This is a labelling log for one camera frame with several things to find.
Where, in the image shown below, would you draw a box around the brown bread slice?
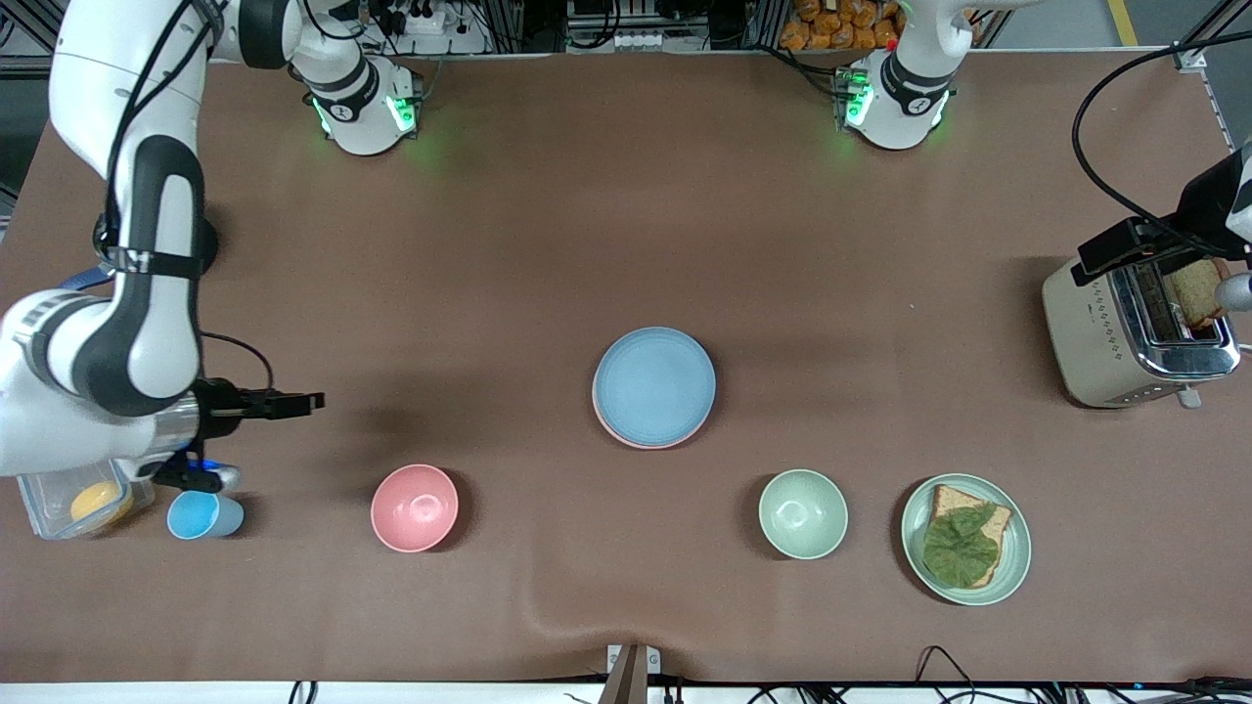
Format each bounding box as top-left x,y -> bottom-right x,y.
924,484 -> 1013,590

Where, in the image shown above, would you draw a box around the yellow round food piece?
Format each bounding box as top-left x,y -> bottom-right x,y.
69,480 -> 133,527

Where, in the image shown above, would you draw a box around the pink bowl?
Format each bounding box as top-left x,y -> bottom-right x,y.
371,463 -> 460,554

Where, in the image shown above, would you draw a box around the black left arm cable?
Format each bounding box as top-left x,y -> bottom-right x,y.
1071,41 -> 1252,245

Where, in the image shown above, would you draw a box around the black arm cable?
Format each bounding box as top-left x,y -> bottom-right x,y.
98,0 -> 277,394
1071,41 -> 1252,245

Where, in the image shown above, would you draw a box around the pink plate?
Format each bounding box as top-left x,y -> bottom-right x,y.
592,386 -> 715,451

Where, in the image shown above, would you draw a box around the blue cup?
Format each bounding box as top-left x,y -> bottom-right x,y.
166,489 -> 246,541

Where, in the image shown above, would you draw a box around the clear plastic container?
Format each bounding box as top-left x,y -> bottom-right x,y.
15,460 -> 156,541

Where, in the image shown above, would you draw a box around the black loose cable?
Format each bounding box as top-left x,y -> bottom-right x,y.
913,644 -> 979,704

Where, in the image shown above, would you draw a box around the blue plate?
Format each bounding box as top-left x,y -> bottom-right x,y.
593,327 -> 717,443

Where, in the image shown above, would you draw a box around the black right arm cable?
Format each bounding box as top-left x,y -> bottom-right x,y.
98,0 -> 277,394

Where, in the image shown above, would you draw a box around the black pot with blue handle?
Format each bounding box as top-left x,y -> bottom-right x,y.
61,217 -> 220,292

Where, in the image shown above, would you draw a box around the green bowl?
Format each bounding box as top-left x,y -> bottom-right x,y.
758,469 -> 849,560

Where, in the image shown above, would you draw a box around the orange snack bags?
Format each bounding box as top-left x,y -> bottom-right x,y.
780,0 -> 901,52

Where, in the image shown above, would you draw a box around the aluminium frame strut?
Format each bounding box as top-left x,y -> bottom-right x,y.
0,0 -> 69,81
1174,0 -> 1252,71

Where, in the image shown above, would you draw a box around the brown toast slice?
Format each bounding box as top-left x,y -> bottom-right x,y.
1164,259 -> 1231,330

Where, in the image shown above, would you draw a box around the green plate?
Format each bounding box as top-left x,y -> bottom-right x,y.
901,473 -> 1033,607

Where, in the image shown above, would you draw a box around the brown table cover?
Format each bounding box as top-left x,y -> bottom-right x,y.
0,54 -> 1252,685

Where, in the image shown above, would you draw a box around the green lettuce leaf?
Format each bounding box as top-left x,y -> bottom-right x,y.
922,504 -> 1001,590

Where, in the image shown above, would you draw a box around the beige chrome toaster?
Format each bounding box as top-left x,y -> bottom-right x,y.
1041,256 -> 1243,410

